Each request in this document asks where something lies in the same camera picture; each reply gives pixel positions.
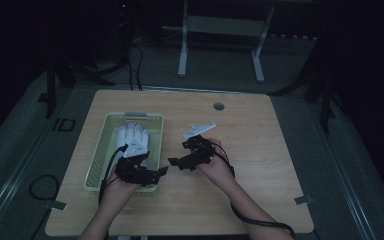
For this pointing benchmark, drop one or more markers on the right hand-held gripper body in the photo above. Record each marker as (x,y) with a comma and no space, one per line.
(198,146)

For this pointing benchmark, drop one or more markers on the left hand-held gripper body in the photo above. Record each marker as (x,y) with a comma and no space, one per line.
(135,166)

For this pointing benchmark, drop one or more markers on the white and purple glove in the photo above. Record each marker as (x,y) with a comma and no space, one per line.
(133,133)

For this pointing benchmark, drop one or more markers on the light green plastic basket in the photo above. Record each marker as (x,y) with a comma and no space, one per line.
(100,156)

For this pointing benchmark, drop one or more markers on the person's right hand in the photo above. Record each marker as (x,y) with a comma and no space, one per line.
(216,170)

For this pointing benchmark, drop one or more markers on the person's left hand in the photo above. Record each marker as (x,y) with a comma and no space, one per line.
(120,193)

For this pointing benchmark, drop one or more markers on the round grey table grommet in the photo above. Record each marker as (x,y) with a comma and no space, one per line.
(218,106)

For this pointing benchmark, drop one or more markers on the grey tape piece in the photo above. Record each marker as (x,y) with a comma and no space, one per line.
(303,200)
(59,205)

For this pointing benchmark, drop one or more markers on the black tripod stand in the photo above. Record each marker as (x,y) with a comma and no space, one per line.
(51,86)
(325,100)

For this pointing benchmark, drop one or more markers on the white metal stand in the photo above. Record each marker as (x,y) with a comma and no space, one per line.
(221,26)

